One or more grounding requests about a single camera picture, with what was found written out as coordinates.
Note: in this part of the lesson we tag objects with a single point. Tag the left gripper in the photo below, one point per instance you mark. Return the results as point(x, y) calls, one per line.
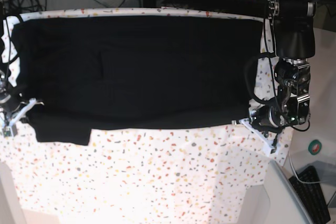
point(263, 120)

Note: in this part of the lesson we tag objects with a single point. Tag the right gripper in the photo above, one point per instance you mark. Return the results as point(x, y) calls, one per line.
point(14, 109)

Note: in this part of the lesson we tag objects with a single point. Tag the black printed t-shirt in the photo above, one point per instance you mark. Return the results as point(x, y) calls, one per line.
point(134, 72)

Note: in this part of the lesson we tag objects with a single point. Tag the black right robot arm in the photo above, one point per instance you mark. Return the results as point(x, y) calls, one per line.
point(6, 46)

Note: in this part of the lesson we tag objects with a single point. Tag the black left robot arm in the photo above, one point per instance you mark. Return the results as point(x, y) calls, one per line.
point(292, 36)

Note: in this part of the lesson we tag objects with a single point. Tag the grey monitor edge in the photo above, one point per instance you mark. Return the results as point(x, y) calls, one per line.
point(285, 206)

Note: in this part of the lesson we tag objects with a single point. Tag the green tape roll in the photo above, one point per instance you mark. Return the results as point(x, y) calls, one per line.
point(315, 147)

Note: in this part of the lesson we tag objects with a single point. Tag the black keyboard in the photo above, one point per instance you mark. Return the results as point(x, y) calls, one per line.
point(311, 195)

